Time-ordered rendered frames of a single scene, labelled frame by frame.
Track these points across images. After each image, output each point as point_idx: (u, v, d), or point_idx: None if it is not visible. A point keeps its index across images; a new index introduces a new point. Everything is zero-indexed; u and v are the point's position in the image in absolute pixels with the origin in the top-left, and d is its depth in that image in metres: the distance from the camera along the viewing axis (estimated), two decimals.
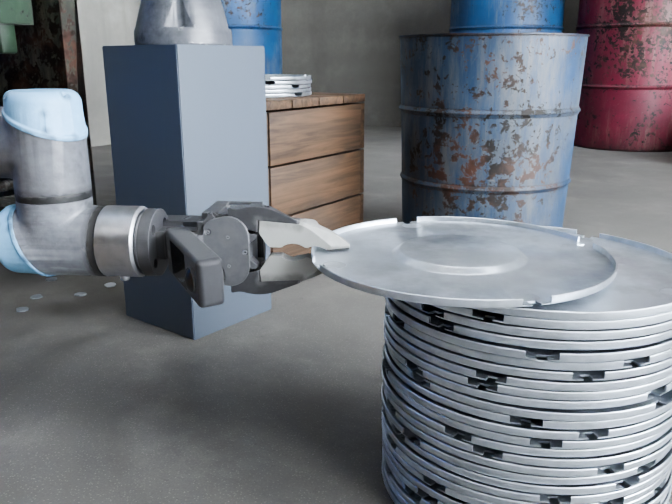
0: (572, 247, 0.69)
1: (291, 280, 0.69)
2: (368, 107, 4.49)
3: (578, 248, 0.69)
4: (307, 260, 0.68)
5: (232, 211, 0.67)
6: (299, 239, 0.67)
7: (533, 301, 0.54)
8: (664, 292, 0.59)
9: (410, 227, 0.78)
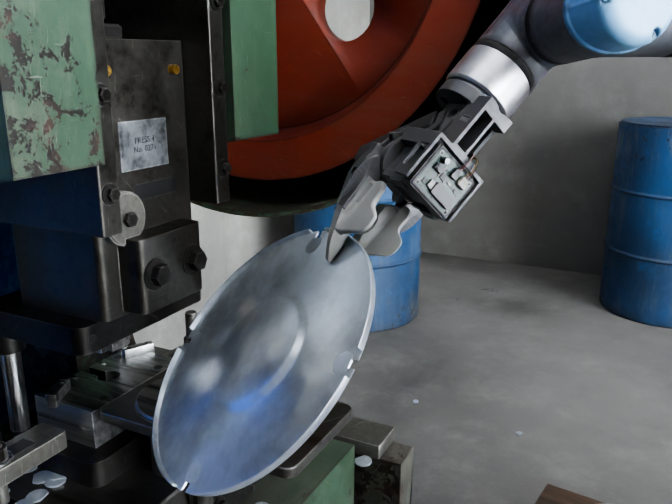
0: (191, 469, 0.62)
1: None
2: (487, 240, 4.00)
3: (187, 473, 0.62)
4: (356, 234, 0.69)
5: (373, 147, 0.67)
6: None
7: (190, 342, 0.77)
8: None
9: (338, 356, 0.58)
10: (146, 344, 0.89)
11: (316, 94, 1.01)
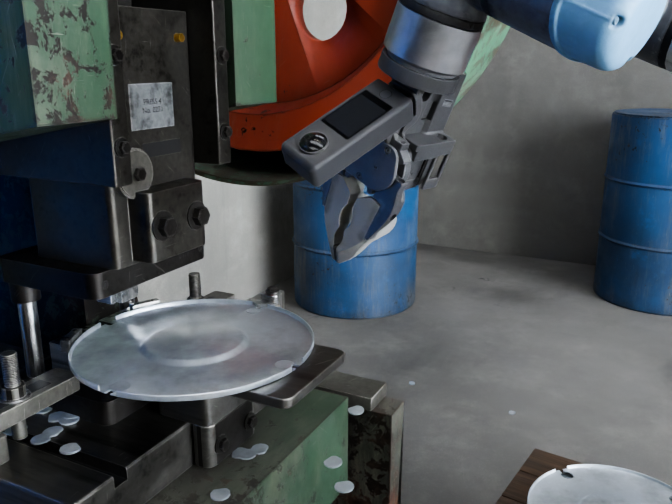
0: (117, 384, 0.72)
1: (326, 200, 0.67)
2: (484, 231, 4.05)
3: (112, 385, 0.72)
4: (336, 225, 0.66)
5: (397, 186, 0.60)
6: (352, 230, 0.65)
7: (111, 325, 0.89)
8: None
9: (280, 360, 0.78)
10: (152, 301, 0.94)
11: None
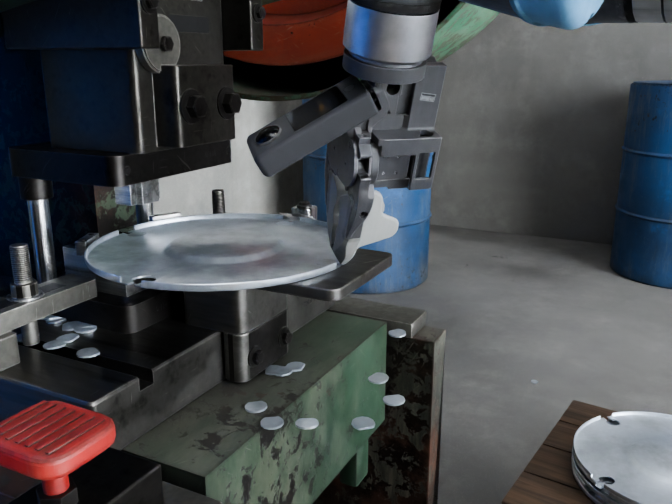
0: (322, 263, 0.69)
1: (326, 199, 0.67)
2: (495, 211, 3.97)
3: (325, 264, 0.68)
4: (332, 224, 0.67)
5: (358, 181, 0.59)
6: (339, 228, 0.65)
7: None
8: None
9: (277, 224, 0.85)
10: (174, 213, 0.86)
11: None
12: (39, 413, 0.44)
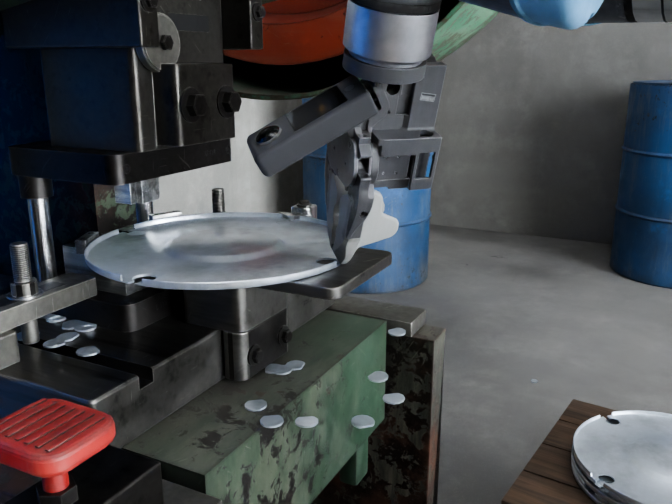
0: (287, 222, 0.85)
1: (326, 199, 0.67)
2: (495, 211, 3.97)
3: (291, 222, 0.85)
4: (332, 224, 0.67)
5: (358, 181, 0.59)
6: (339, 228, 0.65)
7: None
8: None
9: (139, 234, 0.79)
10: (174, 212, 0.86)
11: None
12: (39, 411, 0.44)
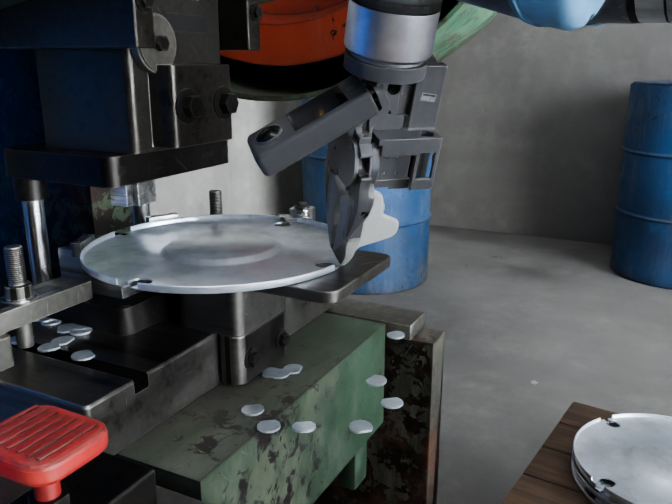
0: (137, 234, 0.80)
1: (327, 199, 0.67)
2: (495, 211, 3.96)
3: (136, 233, 0.80)
4: (332, 224, 0.67)
5: (359, 181, 0.59)
6: (339, 228, 0.65)
7: None
8: None
9: None
10: (171, 214, 0.85)
11: None
12: (31, 418, 0.43)
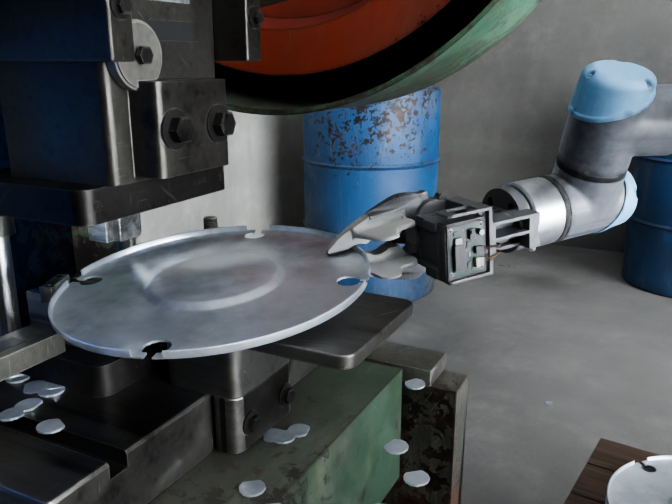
0: None
1: None
2: None
3: None
4: None
5: (418, 193, 0.71)
6: None
7: None
8: None
9: None
10: None
11: None
12: None
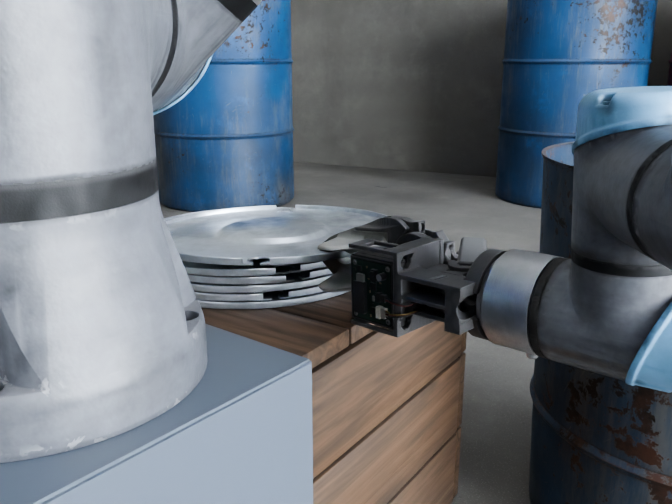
0: None
1: None
2: (393, 147, 3.74)
3: None
4: None
5: (420, 224, 0.60)
6: None
7: None
8: None
9: None
10: None
11: None
12: None
